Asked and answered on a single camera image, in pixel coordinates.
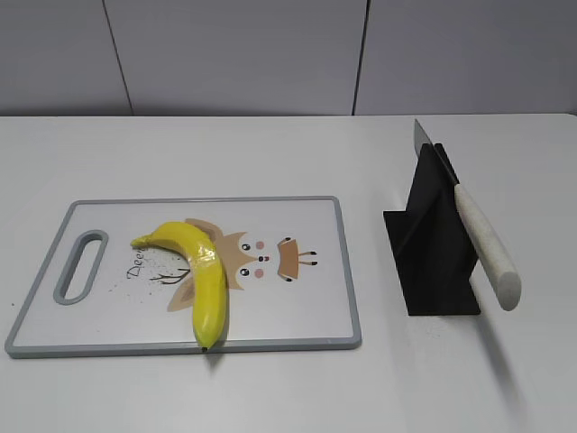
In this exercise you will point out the white-handled kitchen knife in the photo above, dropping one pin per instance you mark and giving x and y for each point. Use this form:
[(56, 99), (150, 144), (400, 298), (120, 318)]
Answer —
[(495, 259)]

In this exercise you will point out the yellow plastic banana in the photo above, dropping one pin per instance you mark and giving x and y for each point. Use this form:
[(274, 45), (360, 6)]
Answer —
[(205, 290)]

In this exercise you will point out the white grey-rimmed cutting board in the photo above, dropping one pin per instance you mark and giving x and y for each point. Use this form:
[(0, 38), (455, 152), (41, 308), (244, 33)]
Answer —
[(286, 261)]

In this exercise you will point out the black knife stand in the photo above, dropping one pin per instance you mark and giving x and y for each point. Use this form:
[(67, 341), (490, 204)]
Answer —
[(433, 253)]

